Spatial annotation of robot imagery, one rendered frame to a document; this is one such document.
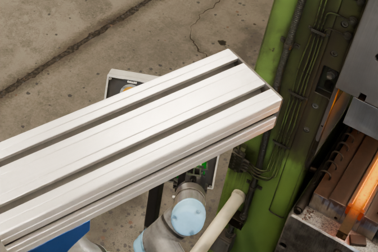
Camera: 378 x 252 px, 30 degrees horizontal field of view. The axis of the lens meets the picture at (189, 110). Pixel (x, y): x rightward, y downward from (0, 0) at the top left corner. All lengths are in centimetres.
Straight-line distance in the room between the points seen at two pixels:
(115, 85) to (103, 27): 204
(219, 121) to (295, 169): 155
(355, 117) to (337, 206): 34
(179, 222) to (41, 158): 98
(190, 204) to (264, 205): 85
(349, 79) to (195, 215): 50
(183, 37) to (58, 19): 70
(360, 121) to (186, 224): 52
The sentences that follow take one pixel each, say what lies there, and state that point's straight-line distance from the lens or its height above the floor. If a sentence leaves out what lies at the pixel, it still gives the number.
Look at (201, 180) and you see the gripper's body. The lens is 179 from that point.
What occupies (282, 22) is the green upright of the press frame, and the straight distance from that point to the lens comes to 192.
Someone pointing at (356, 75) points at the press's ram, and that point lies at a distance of 173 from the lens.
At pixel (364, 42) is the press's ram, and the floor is 153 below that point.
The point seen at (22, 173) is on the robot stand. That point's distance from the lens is 63.
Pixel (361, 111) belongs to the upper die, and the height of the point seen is 134.
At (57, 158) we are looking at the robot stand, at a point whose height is 203.
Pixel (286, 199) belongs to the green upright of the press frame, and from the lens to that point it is 235.
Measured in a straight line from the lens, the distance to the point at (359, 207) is 202.
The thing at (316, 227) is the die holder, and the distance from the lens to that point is 206.
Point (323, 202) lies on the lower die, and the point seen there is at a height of 96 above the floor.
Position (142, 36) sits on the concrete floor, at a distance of 391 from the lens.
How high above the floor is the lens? 252
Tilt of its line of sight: 46 degrees down
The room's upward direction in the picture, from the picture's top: 10 degrees clockwise
